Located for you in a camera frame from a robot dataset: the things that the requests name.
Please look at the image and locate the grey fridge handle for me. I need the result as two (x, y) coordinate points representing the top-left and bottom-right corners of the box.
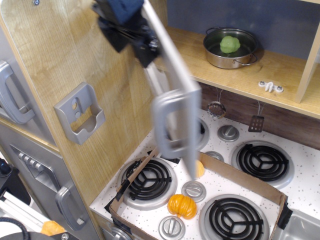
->
(55, 186), (85, 231)
(0, 60), (35, 124)

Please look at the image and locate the orange toy at bottom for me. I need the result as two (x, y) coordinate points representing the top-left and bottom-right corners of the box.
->
(40, 220), (66, 236)

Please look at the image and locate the front right black burner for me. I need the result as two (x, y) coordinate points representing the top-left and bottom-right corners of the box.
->
(198, 194), (270, 240)

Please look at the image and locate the hanging toy spatula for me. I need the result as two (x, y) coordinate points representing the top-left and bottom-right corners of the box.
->
(248, 115), (265, 133)

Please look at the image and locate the black device at left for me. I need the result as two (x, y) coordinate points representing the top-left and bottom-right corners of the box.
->
(0, 158), (31, 205)

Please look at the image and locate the silver oven knob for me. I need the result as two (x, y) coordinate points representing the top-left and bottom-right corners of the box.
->
(111, 226), (132, 240)

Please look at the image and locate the lower grey fridge handle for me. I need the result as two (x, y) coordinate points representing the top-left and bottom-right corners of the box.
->
(55, 186), (85, 231)

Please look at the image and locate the black braided cable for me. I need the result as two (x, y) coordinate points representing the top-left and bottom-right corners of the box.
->
(0, 216), (32, 240)

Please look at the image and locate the back right black burner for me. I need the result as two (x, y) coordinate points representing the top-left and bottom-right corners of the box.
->
(230, 140), (295, 189)

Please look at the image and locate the front silver stove knob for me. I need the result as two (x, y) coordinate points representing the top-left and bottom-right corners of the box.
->
(158, 216), (186, 240)

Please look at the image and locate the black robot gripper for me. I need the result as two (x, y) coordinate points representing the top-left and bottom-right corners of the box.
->
(92, 0), (160, 68)

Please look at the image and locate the silver stove knob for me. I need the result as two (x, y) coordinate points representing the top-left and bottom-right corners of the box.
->
(217, 125), (240, 143)
(181, 181), (207, 203)
(158, 216), (186, 240)

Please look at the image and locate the back silver stove knob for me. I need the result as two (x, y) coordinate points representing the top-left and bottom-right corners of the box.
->
(217, 125), (240, 143)

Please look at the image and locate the silver toy microwave door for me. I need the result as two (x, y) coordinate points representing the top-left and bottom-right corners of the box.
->
(141, 0), (202, 179)

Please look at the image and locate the brown cardboard barrier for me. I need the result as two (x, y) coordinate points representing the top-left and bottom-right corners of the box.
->
(104, 147), (287, 240)

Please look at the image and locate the round hanging strainer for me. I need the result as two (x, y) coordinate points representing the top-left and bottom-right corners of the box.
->
(207, 101), (226, 119)

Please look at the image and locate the centre silver stove knob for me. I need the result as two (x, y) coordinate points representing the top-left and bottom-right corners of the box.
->
(181, 181), (207, 203)

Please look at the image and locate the upper grey fridge handle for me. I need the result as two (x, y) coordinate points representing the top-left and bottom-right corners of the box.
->
(0, 60), (35, 124)

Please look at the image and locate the orange toy pumpkin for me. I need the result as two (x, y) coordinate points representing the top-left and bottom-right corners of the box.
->
(167, 194), (197, 220)

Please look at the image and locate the stainless steel pot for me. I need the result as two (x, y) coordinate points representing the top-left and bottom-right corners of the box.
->
(203, 27), (258, 69)

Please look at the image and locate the front left black burner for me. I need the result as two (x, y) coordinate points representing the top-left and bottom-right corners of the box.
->
(123, 157), (178, 211)

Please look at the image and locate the grey water dispenser panel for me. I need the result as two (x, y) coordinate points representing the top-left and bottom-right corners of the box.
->
(10, 145), (61, 193)

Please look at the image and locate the grey wall phone holder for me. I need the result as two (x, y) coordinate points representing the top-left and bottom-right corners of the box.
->
(54, 82), (106, 145)

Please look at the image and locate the small middle silver knob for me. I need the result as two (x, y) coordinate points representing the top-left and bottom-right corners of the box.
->
(205, 151), (225, 163)

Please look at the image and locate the silver toy sink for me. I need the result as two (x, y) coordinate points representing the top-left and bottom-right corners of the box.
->
(271, 209), (320, 240)

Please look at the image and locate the back left black burner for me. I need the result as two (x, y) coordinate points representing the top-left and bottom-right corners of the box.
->
(197, 119), (210, 150)

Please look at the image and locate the white plastic door latch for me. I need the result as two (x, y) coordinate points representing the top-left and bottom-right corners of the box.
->
(258, 81), (284, 93)

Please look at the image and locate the black burner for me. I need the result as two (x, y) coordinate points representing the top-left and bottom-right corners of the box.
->
(230, 140), (295, 189)
(197, 119), (210, 150)
(123, 157), (178, 211)
(198, 194), (270, 240)

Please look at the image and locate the green toy vegetable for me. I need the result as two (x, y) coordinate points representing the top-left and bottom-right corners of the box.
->
(220, 35), (241, 54)

